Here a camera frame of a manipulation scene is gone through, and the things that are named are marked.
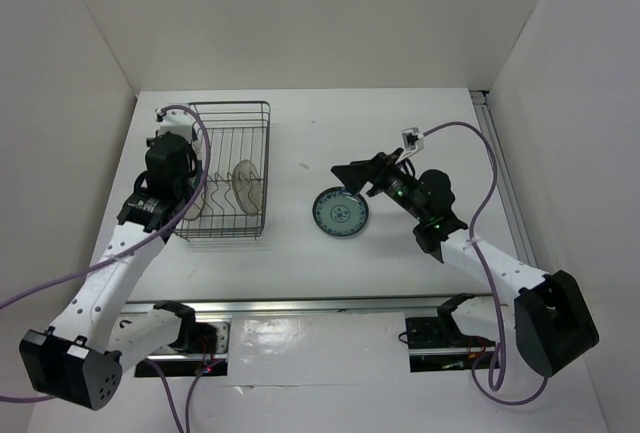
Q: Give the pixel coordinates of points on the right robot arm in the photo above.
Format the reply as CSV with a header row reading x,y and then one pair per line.
x,y
552,322

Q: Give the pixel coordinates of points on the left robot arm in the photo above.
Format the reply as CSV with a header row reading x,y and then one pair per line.
x,y
81,356

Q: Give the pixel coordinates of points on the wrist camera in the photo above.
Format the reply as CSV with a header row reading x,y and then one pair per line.
x,y
413,142
177,122

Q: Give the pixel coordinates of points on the aluminium rail frame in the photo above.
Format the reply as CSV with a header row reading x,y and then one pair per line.
x,y
311,131

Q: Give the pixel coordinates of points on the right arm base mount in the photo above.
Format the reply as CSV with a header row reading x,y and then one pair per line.
x,y
436,343

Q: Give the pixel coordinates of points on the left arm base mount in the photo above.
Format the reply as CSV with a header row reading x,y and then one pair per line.
x,y
195,343

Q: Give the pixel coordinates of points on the blue floral plate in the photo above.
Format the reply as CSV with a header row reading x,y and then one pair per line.
x,y
339,213

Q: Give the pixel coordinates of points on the white plate teal red rim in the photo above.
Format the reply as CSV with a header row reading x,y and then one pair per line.
x,y
198,146

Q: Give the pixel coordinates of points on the clear glass plate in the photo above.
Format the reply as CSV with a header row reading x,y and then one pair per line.
x,y
247,187

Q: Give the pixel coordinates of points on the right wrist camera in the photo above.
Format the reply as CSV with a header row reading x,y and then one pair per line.
x,y
413,142

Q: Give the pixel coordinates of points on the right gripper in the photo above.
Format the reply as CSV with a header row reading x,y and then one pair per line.
x,y
378,170

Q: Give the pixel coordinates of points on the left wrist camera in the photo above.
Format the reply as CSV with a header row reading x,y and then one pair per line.
x,y
177,122

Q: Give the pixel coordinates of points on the orange sunburst plate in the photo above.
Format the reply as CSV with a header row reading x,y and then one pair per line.
x,y
196,210

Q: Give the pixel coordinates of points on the grey wire dish rack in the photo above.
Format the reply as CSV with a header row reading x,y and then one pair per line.
x,y
233,202

